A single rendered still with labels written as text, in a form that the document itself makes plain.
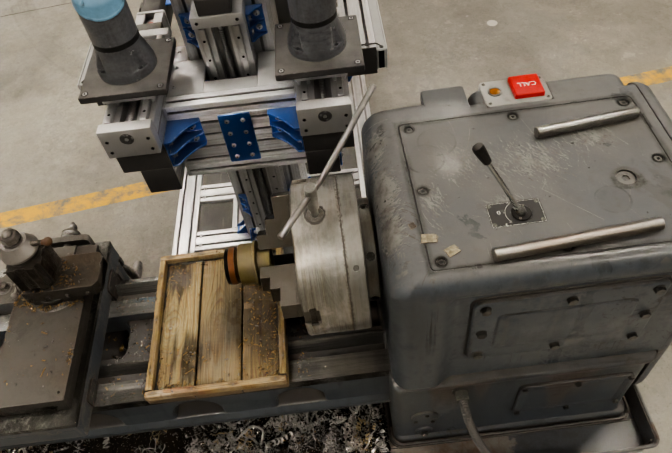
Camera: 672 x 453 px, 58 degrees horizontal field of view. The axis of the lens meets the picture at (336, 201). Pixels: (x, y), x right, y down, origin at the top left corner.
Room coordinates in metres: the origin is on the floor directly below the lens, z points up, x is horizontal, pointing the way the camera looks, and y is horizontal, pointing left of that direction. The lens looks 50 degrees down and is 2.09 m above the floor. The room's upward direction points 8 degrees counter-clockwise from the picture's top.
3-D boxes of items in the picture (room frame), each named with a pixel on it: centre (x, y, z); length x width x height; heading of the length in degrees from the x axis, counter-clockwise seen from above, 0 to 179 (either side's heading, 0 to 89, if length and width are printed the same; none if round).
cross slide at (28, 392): (0.74, 0.67, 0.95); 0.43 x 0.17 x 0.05; 179
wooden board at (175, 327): (0.72, 0.30, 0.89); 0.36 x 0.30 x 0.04; 179
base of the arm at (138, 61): (1.33, 0.49, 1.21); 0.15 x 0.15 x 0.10
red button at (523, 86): (0.93, -0.42, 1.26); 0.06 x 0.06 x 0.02; 89
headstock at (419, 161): (0.73, -0.37, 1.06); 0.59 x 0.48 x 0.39; 89
